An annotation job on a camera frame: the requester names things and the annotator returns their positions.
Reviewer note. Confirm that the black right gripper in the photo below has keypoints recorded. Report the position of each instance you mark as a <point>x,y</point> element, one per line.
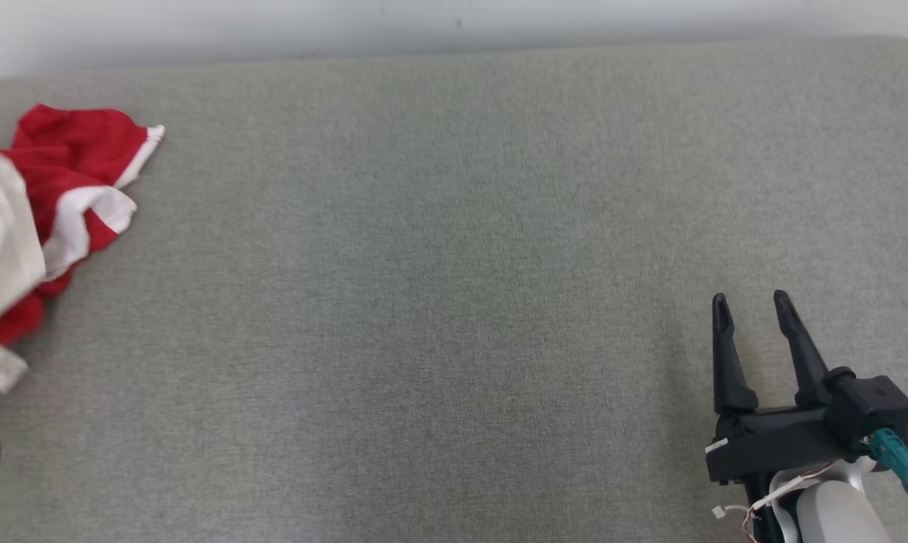
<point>778,437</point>

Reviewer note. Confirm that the red white-striped shorts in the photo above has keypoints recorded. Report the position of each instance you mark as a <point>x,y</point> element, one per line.
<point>77,151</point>

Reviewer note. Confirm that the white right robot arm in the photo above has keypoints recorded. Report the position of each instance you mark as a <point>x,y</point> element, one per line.
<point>831,513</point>

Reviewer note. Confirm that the grey fabric sofa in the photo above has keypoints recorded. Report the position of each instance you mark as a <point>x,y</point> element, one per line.
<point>454,302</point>

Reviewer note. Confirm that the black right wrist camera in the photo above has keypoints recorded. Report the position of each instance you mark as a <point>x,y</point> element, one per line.
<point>872,403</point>

